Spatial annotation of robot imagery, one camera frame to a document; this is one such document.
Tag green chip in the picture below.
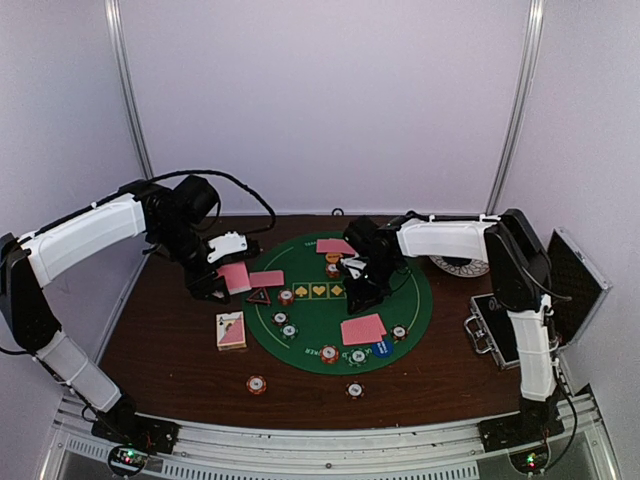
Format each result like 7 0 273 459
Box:
347 349 368 366
280 324 299 341

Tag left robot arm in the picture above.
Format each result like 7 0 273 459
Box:
1 175 249 444

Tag brown poker chip stack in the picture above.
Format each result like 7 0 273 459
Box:
345 381 365 400

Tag patterned ceramic saucer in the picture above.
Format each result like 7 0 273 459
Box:
430 256 489 278

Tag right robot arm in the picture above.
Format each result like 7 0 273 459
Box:
338 209 562 442

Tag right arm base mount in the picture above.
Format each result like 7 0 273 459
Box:
477 414 565 453

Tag red chips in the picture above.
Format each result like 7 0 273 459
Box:
325 263 341 279
320 345 340 365
278 289 295 306

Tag red card deck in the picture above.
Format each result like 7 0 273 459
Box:
217 262 251 295

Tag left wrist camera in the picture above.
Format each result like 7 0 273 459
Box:
206 232 261 264

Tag orange poker chip stack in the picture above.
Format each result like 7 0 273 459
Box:
246 375 267 395

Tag aluminium frame post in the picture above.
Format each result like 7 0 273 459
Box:
104 0 155 183
485 0 545 215

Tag round green poker mat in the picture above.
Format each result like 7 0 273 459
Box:
243 231 433 376

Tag left aluminium frame post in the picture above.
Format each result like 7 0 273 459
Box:
104 0 155 183

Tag aluminium poker chip case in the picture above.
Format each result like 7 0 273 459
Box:
464 227 611 370

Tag blue small blind button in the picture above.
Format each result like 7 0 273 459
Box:
371 339 394 359

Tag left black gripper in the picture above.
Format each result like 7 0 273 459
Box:
152 218 231 304

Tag card deck box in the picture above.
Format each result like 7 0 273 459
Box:
215 311 247 351

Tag orange big blind button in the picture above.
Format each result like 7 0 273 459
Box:
325 252 342 264

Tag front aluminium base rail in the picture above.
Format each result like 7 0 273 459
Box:
39 384 621 480

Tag black red triangular dealer button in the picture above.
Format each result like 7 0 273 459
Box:
246 287 272 306

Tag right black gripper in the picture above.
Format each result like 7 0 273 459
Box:
344 256 401 314

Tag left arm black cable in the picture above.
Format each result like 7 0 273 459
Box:
149 169 277 234

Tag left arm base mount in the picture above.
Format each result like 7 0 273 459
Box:
91 414 180 454

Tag right aluminium frame post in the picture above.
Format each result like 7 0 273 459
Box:
485 0 545 215

